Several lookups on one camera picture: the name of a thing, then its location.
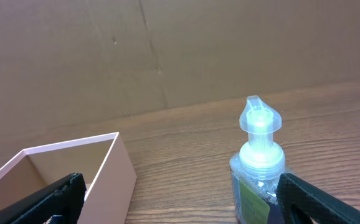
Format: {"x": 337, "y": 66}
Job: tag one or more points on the clear soap pump bottle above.
{"x": 257, "y": 167}

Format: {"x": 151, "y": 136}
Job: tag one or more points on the white cardboard box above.
{"x": 102, "y": 160}

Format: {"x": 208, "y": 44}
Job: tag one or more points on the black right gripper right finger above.
{"x": 303, "y": 203}

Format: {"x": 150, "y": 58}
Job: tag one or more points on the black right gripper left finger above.
{"x": 60, "y": 202}

